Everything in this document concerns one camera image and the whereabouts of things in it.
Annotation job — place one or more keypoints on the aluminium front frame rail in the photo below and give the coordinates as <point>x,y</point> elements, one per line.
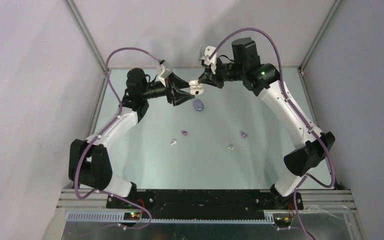
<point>94,209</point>

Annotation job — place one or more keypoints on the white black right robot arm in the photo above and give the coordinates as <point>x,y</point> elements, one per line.
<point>264,81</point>

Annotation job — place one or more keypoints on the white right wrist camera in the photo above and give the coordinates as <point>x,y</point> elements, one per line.
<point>208,57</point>

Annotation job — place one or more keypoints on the aluminium frame corner post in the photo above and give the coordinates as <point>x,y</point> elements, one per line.
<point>85,32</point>

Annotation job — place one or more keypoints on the right rear frame post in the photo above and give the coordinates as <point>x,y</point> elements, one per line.
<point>320,33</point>

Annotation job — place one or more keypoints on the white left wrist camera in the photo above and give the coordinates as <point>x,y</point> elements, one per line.
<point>163,71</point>

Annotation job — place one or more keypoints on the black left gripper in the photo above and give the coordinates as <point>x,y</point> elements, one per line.
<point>176,97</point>

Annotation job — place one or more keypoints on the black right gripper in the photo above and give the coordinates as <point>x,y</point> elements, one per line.
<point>208,77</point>

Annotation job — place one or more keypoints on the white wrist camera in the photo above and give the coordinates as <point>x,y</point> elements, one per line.
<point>208,57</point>
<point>163,71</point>

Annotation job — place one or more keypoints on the purple oval charging case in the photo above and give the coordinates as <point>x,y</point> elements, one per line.
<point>198,105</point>

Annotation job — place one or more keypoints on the white earbud charging case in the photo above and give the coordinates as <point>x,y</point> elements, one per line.
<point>196,88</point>

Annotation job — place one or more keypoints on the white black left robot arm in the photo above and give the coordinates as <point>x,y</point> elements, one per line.
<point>89,161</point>

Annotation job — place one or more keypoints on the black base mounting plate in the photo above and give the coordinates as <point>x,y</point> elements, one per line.
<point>206,204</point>

